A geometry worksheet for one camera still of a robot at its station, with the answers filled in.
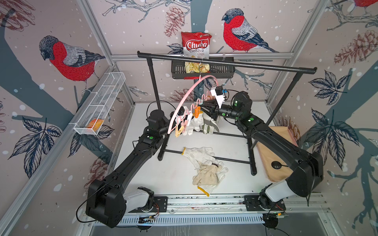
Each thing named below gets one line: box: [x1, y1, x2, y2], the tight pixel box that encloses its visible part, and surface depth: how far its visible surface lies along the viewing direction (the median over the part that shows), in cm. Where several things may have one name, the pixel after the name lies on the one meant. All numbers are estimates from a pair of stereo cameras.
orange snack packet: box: [86, 118, 105, 133], surface depth 68 cm
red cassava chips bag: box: [181, 31, 212, 80], surface depth 83 cm
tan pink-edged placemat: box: [268, 125, 299, 147], surface depth 101 cm
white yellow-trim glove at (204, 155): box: [181, 147, 229, 177], surface depth 90 cm
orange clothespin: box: [194, 105, 201, 119], surface depth 66 cm
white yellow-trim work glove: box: [182, 111, 205, 136], surface depth 82 cm
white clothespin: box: [187, 110, 193, 127], surface depth 61 cm
